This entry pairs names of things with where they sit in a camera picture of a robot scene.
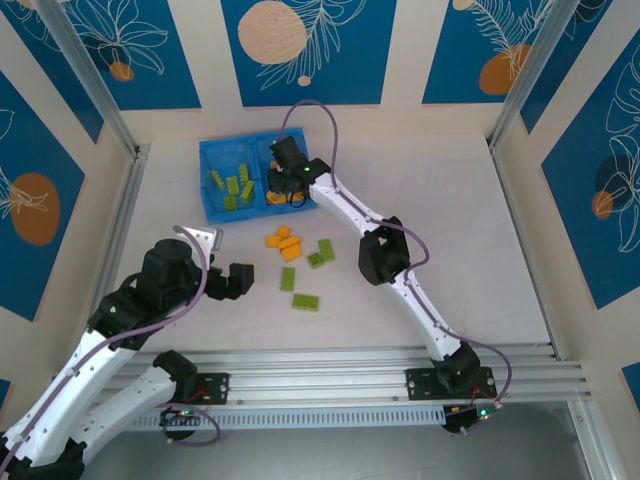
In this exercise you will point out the blue floral wall panel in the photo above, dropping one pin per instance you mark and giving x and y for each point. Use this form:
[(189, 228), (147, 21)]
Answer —
[(55, 75), (590, 50), (450, 30), (632, 380), (4, 395), (350, 50), (175, 50), (575, 225), (30, 150)]

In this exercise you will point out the aluminium frame post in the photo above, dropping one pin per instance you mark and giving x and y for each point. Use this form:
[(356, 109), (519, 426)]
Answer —
[(510, 120), (111, 120)]

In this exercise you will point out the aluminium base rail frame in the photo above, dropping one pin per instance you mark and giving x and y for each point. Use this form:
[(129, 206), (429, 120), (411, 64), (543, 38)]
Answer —
[(320, 370)]

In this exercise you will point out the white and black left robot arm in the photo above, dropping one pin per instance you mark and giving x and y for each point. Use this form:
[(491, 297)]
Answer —
[(65, 375)]

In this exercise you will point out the aluminium side rail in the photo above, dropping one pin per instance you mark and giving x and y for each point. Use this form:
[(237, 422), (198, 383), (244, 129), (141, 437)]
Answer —
[(512, 200), (131, 190)]

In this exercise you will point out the blue two-compartment plastic bin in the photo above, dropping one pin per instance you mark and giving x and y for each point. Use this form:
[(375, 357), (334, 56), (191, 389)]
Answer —
[(215, 210)]

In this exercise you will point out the small controller circuit board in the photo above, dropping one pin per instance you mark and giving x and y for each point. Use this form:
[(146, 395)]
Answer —
[(465, 417), (182, 415)]

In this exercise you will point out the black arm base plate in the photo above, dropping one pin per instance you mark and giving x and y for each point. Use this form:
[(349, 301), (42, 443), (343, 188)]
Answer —
[(420, 382), (217, 387)]

